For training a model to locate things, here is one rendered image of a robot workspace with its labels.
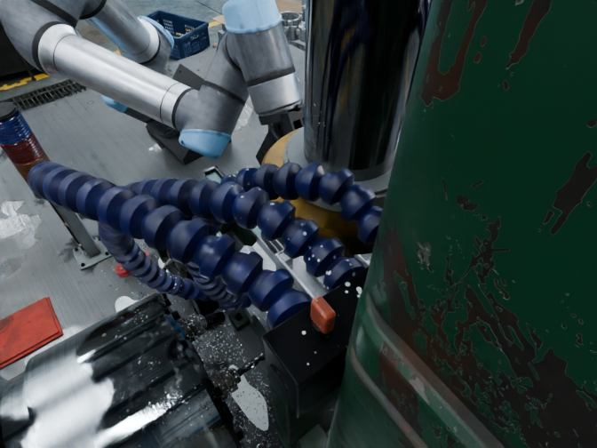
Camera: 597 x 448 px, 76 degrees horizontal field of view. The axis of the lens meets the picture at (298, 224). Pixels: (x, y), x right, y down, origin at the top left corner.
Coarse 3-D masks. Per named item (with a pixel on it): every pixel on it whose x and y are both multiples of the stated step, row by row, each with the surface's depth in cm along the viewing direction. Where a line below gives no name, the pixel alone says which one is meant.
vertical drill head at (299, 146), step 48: (336, 0) 24; (384, 0) 23; (432, 0) 26; (336, 48) 26; (384, 48) 26; (336, 96) 29; (384, 96) 28; (288, 144) 39; (336, 144) 32; (384, 144) 32; (384, 192) 34
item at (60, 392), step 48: (96, 336) 46; (144, 336) 45; (192, 336) 56; (48, 384) 42; (96, 384) 41; (144, 384) 42; (192, 384) 43; (48, 432) 39; (96, 432) 39; (144, 432) 41; (192, 432) 43; (240, 432) 52
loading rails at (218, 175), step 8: (208, 168) 101; (216, 168) 102; (208, 176) 101; (216, 176) 101; (224, 176) 99; (224, 224) 101; (232, 224) 101; (224, 232) 103; (240, 232) 97; (248, 232) 91; (256, 232) 88; (240, 240) 101; (248, 240) 94; (256, 240) 89; (240, 312) 85; (232, 320) 84; (240, 320) 84; (248, 320) 84; (240, 328) 84; (256, 328) 82; (264, 328) 75
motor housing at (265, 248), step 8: (264, 240) 64; (280, 240) 63; (256, 248) 64; (264, 248) 63; (272, 248) 62; (280, 248) 62; (264, 256) 63; (272, 256) 61; (264, 264) 63; (272, 264) 62; (256, 312) 64; (264, 312) 61; (264, 320) 62
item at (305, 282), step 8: (280, 256) 55; (360, 256) 55; (280, 264) 56; (288, 264) 56; (296, 264) 58; (304, 264) 58; (368, 264) 54; (296, 272) 57; (304, 272) 57; (296, 280) 53; (304, 280) 56; (312, 280) 56; (320, 280) 55; (296, 288) 54; (304, 288) 52; (312, 288) 55; (320, 288) 55; (312, 296) 51
